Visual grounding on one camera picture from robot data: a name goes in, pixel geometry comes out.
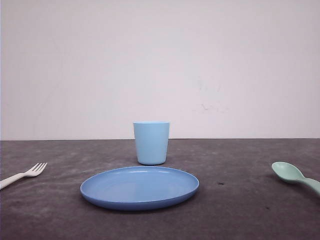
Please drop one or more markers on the mint green plastic spoon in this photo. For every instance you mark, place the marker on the mint green plastic spoon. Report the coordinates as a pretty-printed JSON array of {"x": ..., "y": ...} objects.
[{"x": 289, "y": 173}]

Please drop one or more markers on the light blue plastic cup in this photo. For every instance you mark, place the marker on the light blue plastic cup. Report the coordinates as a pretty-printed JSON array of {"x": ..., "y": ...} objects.
[{"x": 151, "y": 141}]

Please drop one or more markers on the blue plastic plate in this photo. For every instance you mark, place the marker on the blue plastic plate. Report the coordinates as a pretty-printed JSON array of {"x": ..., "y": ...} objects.
[{"x": 139, "y": 188}]

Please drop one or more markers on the white plastic fork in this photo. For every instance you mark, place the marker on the white plastic fork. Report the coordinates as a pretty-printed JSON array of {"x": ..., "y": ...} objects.
[{"x": 32, "y": 172}]

